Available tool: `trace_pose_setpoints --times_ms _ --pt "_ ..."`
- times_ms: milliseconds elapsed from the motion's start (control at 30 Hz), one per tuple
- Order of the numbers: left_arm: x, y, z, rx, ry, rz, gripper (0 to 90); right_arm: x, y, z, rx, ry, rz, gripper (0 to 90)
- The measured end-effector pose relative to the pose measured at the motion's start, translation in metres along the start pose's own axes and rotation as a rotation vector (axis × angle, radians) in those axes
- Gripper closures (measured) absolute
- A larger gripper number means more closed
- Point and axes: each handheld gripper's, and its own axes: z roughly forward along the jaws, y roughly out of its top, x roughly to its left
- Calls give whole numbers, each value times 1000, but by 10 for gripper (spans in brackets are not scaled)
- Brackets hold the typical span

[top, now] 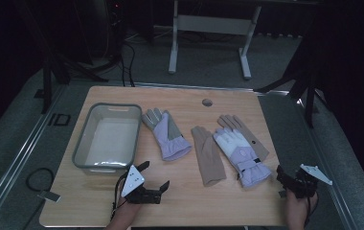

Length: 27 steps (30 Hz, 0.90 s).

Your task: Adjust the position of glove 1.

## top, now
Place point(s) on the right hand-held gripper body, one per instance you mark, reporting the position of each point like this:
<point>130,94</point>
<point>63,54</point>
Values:
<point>304,183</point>

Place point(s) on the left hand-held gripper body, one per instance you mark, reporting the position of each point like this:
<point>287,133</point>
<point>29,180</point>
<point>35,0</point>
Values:
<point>132,182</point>

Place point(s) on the purple glove with grey palm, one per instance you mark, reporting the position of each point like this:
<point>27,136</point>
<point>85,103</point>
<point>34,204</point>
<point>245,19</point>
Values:
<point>167,134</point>

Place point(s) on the grey plastic bin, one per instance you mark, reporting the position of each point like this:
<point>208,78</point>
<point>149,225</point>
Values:
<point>106,140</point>

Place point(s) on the white and purple ski glove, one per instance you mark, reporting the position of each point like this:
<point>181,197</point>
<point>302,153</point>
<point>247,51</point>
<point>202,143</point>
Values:
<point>240,150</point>

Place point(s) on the plain beige glove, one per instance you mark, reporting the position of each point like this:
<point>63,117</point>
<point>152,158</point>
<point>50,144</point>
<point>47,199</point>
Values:
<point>207,156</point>

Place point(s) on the person's left hand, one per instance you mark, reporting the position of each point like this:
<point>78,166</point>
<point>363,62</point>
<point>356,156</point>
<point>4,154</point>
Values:
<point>128,206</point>

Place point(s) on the person's right hand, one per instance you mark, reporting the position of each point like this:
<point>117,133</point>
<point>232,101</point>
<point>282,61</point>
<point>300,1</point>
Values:
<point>298,207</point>

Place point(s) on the grey tape piece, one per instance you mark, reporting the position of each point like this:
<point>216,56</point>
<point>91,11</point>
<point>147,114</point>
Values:
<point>282,193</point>
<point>49,195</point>

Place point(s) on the beige glove with dark button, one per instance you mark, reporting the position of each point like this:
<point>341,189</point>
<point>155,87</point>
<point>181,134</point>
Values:
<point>260,143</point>

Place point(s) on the black tripod stand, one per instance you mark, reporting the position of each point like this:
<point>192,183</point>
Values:
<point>47,80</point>
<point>304,83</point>

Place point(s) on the black floor tape marks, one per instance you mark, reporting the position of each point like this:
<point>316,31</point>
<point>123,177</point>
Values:
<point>58,119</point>

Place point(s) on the dark computer tower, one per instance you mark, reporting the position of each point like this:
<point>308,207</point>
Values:
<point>116,25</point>

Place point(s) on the metal floor rail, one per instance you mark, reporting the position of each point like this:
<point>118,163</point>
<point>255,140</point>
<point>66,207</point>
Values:
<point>327,166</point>
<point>20,153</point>

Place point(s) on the white desk frame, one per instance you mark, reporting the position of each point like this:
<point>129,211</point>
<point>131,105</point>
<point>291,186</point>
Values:
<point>213,24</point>

